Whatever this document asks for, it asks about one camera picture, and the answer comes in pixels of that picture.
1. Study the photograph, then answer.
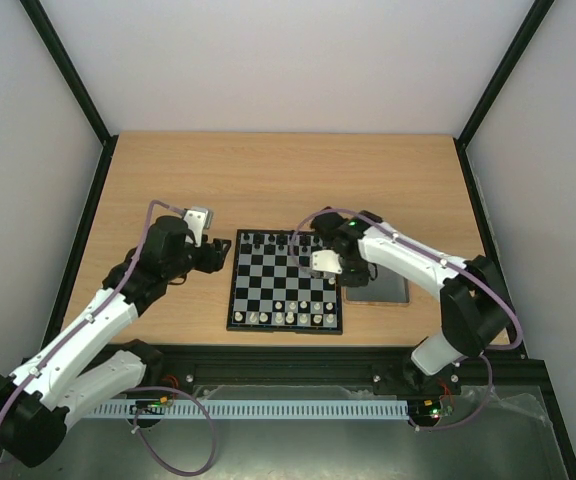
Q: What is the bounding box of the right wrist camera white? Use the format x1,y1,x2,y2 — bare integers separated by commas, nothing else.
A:
310,250,343,275

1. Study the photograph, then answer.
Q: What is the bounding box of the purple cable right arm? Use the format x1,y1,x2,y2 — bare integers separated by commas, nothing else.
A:
290,207,525,359

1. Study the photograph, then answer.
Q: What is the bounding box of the black frame post left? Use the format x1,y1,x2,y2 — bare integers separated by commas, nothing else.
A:
19,0,112,146

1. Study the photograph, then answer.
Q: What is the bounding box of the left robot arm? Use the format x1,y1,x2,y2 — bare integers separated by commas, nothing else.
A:
0,207,232,467

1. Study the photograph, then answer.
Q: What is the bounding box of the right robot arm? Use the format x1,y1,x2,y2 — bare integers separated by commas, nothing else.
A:
309,207,522,392

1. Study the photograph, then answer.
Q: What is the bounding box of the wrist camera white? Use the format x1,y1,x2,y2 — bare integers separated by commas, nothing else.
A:
310,250,343,275
183,206,214,247

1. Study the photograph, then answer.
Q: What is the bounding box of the black frame post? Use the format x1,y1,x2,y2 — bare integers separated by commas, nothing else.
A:
19,0,112,146
456,0,555,147

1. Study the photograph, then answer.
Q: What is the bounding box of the metal tray wooden rim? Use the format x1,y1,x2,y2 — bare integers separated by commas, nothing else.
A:
344,269,410,305

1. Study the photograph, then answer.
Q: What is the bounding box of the black white chessboard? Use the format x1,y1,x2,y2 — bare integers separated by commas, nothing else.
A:
226,229,343,335

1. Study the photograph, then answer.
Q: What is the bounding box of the black frame post right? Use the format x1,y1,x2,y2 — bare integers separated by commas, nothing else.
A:
456,0,555,147

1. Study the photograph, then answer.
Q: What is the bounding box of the purple cable floor loop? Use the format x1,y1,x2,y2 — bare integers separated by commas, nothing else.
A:
128,386,218,478

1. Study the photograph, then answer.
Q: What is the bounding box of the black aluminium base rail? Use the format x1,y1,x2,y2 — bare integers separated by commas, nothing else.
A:
152,344,464,396

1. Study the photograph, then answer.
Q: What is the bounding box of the white slotted cable duct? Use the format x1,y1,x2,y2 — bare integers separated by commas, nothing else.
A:
86,399,409,421

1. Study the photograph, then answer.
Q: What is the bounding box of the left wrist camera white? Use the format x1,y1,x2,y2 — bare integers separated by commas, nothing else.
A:
183,206,214,247

